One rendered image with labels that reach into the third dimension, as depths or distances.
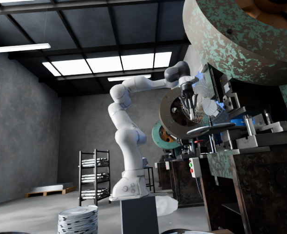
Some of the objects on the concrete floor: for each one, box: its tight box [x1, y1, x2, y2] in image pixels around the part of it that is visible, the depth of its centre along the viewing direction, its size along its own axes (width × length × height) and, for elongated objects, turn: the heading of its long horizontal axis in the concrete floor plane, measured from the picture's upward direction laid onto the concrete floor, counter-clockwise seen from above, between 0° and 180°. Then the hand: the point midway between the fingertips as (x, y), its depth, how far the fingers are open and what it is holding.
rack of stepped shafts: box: [78, 149, 111, 207], centre depth 293 cm, size 43×46×95 cm
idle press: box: [152, 119, 192, 190], centre depth 442 cm, size 153×99×174 cm, turn 75°
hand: (191, 114), depth 105 cm, fingers closed
